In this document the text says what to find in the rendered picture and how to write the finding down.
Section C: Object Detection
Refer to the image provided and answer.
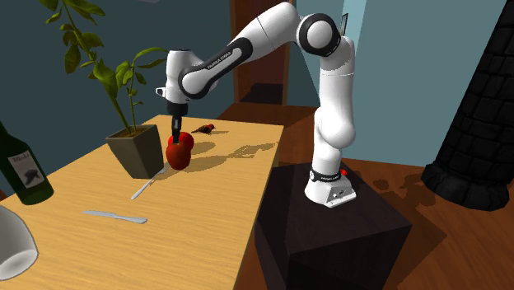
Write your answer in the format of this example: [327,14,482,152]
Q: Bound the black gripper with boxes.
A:
[166,101,189,144]

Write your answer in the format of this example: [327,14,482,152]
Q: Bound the bright red round fruit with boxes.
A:
[167,131,195,152]

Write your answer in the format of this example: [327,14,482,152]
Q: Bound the red and black bird figure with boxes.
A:
[190,123,217,136]

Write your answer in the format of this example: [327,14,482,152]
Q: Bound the dark red round fruit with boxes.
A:
[166,142,192,171]

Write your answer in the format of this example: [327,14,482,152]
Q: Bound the green plant in grey pot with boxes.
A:
[38,0,170,180]

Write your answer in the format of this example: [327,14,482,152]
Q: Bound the silver fork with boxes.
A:
[130,161,171,201]

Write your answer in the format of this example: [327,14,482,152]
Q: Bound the light wooden table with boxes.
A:
[0,115,285,290]

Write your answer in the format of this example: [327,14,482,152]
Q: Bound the brown wooden door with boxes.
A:
[229,0,292,106]

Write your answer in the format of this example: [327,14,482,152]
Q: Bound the silver knife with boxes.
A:
[81,209,149,225]

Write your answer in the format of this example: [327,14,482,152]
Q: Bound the dark green labelled bottle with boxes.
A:
[0,120,55,206]

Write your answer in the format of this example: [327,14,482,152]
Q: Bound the dark robot stand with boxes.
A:
[254,161,414,290]

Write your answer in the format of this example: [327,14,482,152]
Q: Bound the white bowl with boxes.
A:
[0,203,40,282]

